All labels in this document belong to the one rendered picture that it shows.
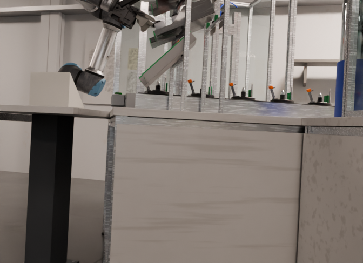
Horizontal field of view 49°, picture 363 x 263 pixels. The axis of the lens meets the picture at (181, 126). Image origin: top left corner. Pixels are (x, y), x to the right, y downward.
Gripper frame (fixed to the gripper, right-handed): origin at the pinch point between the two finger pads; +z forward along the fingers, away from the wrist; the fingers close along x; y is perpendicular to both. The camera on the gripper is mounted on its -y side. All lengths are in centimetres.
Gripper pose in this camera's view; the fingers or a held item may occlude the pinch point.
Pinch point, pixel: (155, 22)
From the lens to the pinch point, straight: 182.8
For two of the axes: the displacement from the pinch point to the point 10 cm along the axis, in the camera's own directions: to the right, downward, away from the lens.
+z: 8.8, 4.7, 0.3
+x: 0.5, -0.2, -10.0
